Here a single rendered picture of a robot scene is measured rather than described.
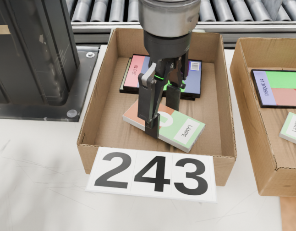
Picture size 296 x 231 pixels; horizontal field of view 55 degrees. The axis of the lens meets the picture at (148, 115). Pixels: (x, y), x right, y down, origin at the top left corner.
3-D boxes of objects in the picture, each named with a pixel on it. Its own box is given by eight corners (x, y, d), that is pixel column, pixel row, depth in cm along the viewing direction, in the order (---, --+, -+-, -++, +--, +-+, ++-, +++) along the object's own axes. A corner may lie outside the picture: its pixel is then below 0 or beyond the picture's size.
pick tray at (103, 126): (83, 174, 57) (74, 145, 50) (116, 57, 82) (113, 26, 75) (226, 187, 55) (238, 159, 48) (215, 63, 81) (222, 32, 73)
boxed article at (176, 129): (142, 99, 66) (141, 94, 65) (204, 129, 60) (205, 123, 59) (123, 120, 62) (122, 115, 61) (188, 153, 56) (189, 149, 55)
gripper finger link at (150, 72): (172, 53, 46) (156, 59, 42) (164, 82, 49) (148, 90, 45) (159, 49, 47) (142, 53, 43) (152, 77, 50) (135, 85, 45)
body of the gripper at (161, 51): (175, 46, 40) (171, 93, 47) (202, 19, 44) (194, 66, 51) (131, 29, 42) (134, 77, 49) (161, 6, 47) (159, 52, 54)
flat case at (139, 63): (200, 99, 69) (200, 94, 68) (123, 90, 71) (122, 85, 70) (201, 63, 78) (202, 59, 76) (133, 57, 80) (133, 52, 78)
